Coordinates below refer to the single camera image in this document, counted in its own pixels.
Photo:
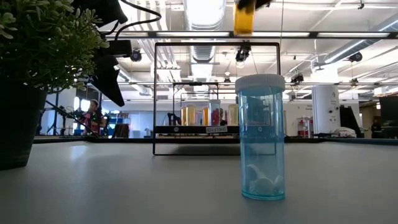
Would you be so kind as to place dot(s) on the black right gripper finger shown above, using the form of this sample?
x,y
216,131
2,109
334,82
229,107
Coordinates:
x,y
248,3

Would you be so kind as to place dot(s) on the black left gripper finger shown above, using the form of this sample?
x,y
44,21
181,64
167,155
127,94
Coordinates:
x,y
107,77

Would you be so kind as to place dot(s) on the large white cap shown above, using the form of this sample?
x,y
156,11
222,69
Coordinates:
x,y
244,21

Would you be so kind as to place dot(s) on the orange pill bottle white cap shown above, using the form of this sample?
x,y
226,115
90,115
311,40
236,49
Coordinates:
x,y
205,115
183,115

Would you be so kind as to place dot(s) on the blue pill bottle red pills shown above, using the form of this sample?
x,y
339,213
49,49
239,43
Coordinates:
x,y
215,115

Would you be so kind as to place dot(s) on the small white cap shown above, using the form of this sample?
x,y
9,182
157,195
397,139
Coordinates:
x,y
261,140

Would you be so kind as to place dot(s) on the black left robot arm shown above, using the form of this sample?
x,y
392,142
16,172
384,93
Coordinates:
x,y
102,11

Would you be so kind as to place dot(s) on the black ceiling spotlight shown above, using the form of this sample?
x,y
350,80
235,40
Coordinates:
x,y
297,77
136,56
355,57

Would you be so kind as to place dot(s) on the person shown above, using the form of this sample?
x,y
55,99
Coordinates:
x,y
376,127
93,116

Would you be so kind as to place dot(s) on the potted green plant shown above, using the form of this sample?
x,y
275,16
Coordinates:
x,y
31,46

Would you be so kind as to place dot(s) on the white building column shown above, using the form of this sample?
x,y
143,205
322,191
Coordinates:
x,y
326,109

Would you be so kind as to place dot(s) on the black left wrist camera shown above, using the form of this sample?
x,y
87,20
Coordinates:
x,y
119,48

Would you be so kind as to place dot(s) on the black overhead camera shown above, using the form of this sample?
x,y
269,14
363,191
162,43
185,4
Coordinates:
x,y
242,53

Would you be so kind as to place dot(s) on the silver ventilation duct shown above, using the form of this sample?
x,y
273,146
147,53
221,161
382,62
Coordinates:
x,y
203,31

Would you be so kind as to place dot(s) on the black aluminium table frame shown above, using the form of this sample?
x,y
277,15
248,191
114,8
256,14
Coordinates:
x,y
342,140

